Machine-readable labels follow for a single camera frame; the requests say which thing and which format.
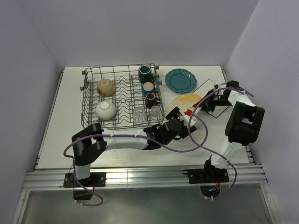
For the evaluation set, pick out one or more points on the cream yellow plate leaf motif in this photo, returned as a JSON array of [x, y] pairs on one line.
[[184, 102]]

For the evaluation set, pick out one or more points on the dark blue mug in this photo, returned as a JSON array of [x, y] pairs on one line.
[[148, 87]]

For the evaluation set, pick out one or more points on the teal green mug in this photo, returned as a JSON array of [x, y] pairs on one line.
[[144, 74]]

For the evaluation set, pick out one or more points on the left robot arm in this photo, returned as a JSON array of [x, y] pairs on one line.
[[91, 142]]

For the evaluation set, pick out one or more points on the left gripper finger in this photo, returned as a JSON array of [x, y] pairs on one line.
[[190, 129], [174, 114]]

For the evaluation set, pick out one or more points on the cream bowl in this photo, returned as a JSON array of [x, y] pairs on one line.
[[106, 87]]

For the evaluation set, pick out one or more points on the brown mug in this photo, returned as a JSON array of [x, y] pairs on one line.
[[151, 100]]

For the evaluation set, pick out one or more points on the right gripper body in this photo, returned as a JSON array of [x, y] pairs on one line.
[[215, 100]]

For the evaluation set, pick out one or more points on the grey wire dish rack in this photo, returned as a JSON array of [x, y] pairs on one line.
[[128, 95]]

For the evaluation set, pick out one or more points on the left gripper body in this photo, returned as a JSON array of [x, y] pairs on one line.
[[184, 130]]

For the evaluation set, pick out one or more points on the teal scalloped plate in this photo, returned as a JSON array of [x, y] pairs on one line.
[[180, 81]]

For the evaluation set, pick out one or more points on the white square plate black rim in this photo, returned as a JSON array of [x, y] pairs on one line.
[[203, 90]]

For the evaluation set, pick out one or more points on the clear drinking glass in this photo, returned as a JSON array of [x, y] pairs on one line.
[[155, 112]]

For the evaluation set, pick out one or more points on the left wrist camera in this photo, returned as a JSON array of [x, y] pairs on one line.
[[188, 119]]

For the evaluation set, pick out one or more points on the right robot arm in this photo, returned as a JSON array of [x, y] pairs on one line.
[[242, 128]]

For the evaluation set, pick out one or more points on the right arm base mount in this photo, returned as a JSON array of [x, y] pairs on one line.
[[212, 182]]

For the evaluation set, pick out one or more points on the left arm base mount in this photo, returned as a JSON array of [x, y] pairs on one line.
[[96, 179]]

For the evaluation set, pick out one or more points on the white bowl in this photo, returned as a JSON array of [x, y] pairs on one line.
[[105, 110]]

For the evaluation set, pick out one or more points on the aluminium rail frame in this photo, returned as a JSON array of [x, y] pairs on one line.
[[155, 194]]

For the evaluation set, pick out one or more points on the clear glass mug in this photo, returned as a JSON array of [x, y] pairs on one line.
[[139, 115]]

